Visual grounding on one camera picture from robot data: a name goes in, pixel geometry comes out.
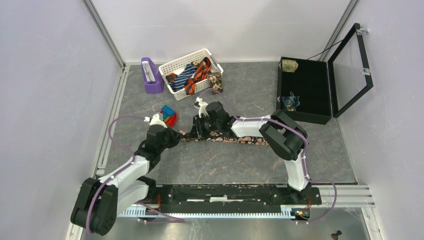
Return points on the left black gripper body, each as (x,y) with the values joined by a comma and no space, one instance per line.
(170,141)

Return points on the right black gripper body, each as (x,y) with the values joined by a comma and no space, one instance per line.
(204,125)

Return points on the black pink floral tie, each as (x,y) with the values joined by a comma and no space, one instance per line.
(219,137)

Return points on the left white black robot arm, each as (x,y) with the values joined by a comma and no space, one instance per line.
(101,201)

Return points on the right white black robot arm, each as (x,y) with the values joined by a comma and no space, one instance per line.
(285,137)

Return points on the colourful toy block stack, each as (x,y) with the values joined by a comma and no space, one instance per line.
(169,115)

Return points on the brown floral tie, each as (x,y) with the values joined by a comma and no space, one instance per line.
(215,82)

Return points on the orange navy striped tie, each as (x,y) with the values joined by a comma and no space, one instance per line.
(200,74)

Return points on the navy white striped tie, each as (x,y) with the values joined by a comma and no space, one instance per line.
(178,81)

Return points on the purple metronome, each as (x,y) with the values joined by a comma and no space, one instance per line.
(153,80)

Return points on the white plastic basket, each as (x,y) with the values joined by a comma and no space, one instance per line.
(177,66)

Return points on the gold rolled tie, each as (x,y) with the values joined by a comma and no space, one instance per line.
(289,66)

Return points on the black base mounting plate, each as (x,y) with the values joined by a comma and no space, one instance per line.
(228,198)

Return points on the black tie display box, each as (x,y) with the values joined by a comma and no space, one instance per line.
(328,88)

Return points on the small black floor object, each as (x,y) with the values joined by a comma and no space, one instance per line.
(335,236)

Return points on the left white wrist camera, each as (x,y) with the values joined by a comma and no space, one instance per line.
(155,120)

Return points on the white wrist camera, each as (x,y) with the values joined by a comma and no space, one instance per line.
(155,120)
(201,106)

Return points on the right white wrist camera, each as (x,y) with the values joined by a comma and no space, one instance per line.
(201,106)

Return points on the white slotted cable duct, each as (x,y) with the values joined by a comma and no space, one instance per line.
(139,211)

